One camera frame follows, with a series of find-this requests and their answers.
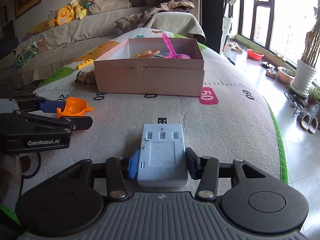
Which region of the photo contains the orange plastic fish toy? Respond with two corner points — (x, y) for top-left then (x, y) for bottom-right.
(56, 97), (94, 118)

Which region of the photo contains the white blue-grey plastic block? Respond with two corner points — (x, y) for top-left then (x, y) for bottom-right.
(137, 118), (188, 187)

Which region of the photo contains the pink plastic strainer scoop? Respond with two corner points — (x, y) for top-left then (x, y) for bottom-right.
(162, 34), (191, 59)

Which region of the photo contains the yellow sponge-like box toy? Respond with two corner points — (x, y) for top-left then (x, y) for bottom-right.
(135, 49), (160, 58)

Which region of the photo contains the small doll figure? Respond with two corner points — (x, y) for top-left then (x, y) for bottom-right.
(74, 71), (96, 85)

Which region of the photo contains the grey covered sofa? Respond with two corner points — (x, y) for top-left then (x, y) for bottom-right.
(1, 8), (206, 89)

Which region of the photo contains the cartoon play mat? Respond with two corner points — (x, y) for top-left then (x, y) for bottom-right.
(1, 45), (288, 219)

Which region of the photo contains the yellow building brick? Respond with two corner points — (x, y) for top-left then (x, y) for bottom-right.
(76, 59), (94, 70)

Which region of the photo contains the yellow duck plush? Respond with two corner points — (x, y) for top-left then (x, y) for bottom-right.
(28, 5), (75, 34)

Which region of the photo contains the pink cardboard box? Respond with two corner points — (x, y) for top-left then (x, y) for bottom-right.
(94, 37), (205, 97)

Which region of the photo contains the pair of slippers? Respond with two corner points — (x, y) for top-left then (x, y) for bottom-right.
(298, 112), (318, 134)

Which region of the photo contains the blue wet wipes pack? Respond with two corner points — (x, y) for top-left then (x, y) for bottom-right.
(152, 53), (172, 59)

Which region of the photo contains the brown puffer jacket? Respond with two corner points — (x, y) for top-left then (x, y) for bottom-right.
(115, 0), (195, 33)

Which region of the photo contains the pink succulent pot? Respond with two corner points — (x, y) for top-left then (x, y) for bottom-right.
(278, 67), (295, 85)

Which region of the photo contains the red plastic basin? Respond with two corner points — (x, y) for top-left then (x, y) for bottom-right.
(247, 49), (264, 61)

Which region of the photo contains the white plant pot with bamboo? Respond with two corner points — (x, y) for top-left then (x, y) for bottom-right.
(290, 22), (320, 98)

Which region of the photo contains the white stick vacuum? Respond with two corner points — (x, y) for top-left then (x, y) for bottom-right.
(219, 0), (235, 54)

